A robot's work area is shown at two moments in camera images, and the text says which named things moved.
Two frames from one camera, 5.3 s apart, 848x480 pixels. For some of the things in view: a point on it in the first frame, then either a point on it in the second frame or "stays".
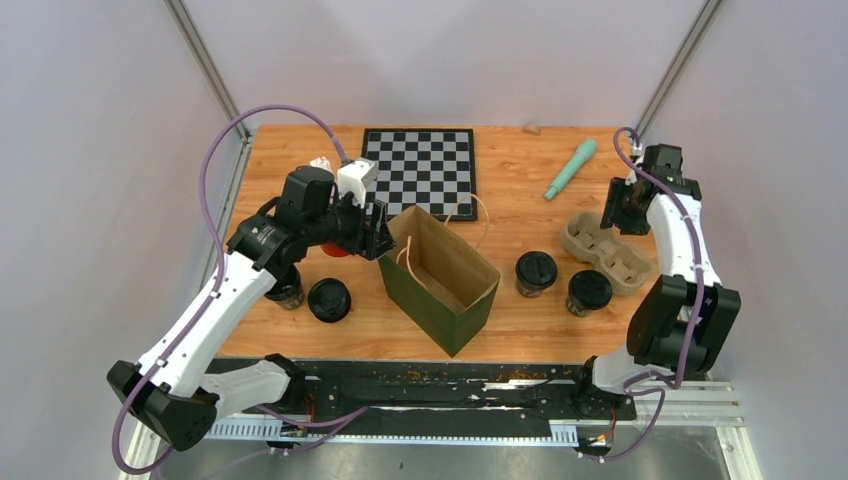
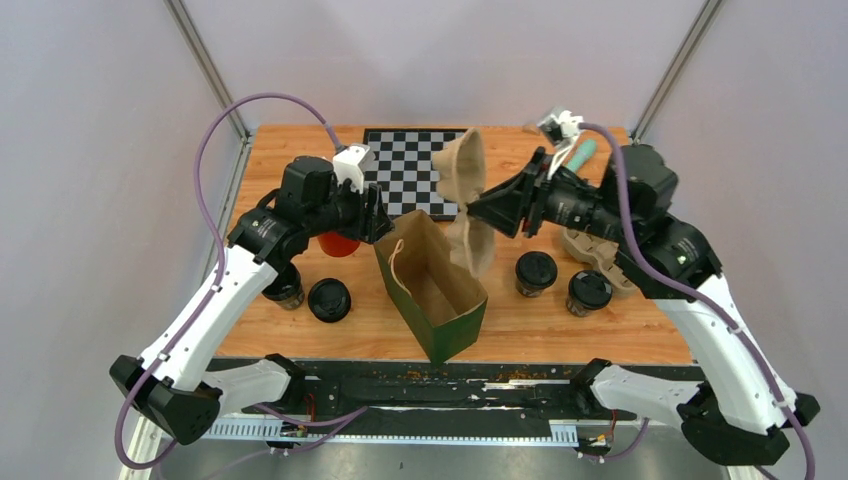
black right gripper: x=613 y=215 -> x=504 y=206
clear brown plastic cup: x=576 y=307 stays
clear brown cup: x=529 y=291 stays
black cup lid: x=591 y=289 stays
